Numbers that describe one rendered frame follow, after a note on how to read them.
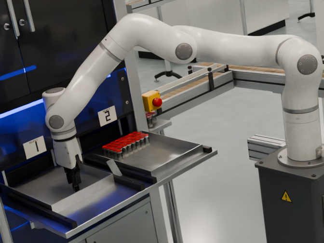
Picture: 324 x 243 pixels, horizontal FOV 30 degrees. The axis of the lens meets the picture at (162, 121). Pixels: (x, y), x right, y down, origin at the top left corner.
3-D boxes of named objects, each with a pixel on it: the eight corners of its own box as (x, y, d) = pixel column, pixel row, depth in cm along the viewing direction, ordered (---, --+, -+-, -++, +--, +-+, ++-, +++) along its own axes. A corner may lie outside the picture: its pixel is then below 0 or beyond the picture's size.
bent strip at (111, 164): (109, 176, 218) (105, 161, 216) (115, 173, 220) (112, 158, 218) (134, 184, 208) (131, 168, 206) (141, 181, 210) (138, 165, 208)
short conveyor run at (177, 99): (136, 136, 263) (129, 102, 258) (114, 131, 274) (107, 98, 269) (236, 88, 305) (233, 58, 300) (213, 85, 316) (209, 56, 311)
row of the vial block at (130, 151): (113, 161, 230) (111, 150, 229) (147, 143, 241) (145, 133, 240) (116, 162, 229) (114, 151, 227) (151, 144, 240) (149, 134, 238)
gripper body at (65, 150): (46, 135, 203) (53, 165, 206) (63, 140, 195) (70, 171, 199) (64, 127, 207) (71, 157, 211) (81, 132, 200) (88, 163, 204)
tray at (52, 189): (2, 192, 220) (-1, 183, 219) (60, 164, 236) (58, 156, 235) (53, 215, 196) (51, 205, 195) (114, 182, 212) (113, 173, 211)
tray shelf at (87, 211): (-9, 202, 218) (-10, 197, 217) (135, 134, 261) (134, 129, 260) (66, 238, 183) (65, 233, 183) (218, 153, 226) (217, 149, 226)
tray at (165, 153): (93, 161, 233) (92, 153, 232) (143, 138, 249) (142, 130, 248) (152, 180, 209) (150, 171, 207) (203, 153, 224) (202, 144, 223)
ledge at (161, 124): (129, 130, 266) (128, 126, 266) (151, 120, 274) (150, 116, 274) (150, 135, 256) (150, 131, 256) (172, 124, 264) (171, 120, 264)
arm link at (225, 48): (315, 79, 197) (300, 68, 212) (322, 43, 193) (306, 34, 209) (163, 64, 191) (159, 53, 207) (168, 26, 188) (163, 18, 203)
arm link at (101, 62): (123, 68, 184) (60, 140, 190) (121, 56, 199) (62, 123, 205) (100, 49, 182) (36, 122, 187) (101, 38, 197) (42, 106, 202)
